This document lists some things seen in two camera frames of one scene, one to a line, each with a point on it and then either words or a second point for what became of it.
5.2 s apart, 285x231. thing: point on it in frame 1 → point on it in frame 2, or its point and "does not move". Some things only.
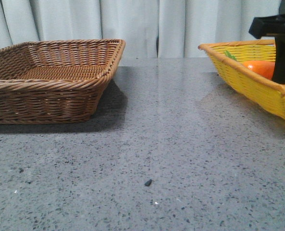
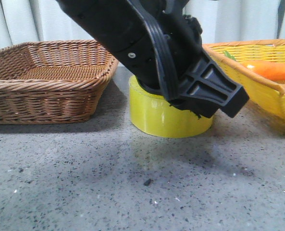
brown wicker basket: (50, 81) does not move
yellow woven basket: (279, 99) does not move
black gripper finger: (282, 27) → (206, 87)
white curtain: (149, 29) does not move
